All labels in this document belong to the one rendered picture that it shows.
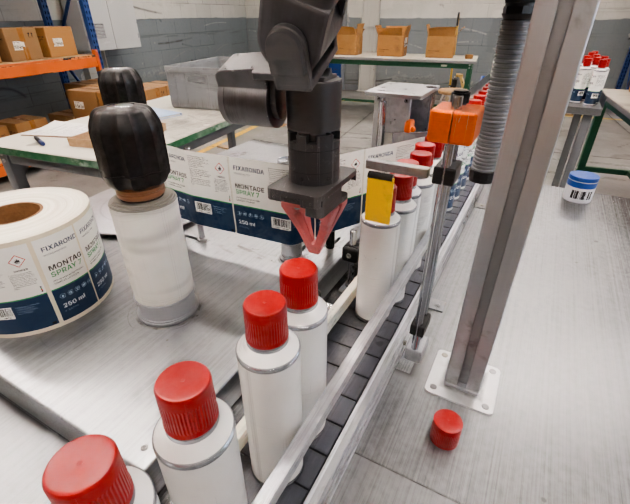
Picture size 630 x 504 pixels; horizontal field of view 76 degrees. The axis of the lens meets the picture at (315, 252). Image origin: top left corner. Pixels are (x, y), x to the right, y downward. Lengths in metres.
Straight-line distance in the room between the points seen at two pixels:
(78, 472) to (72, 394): 0.35
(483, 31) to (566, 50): 7.55
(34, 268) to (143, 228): 0.17
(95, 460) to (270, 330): 0.13
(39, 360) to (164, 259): 0.21
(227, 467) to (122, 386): 0.29
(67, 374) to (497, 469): 0.53
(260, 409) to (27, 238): 0.40
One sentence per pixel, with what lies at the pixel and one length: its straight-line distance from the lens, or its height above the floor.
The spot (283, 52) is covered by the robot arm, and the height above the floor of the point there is 1.24.
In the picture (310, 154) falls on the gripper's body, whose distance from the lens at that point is 0.42.
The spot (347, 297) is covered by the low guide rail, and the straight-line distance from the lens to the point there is 0.59.
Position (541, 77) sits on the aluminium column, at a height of 1.22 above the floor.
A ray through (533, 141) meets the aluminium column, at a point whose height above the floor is 1.17.
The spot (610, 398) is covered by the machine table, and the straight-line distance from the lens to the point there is 0.69.
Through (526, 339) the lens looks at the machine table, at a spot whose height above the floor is 0.83.
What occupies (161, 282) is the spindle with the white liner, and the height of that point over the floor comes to 0.96.
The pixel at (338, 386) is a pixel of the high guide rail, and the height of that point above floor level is 0.96.
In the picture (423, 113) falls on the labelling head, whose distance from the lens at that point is 0.92.
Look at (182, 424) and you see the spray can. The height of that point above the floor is 1.07.
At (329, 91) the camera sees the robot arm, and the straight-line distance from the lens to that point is 0.42.
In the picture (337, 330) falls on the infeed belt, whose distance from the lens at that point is 0.58.
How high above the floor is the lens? 1.27
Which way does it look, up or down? 31 degrees down
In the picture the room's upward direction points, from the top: straight up
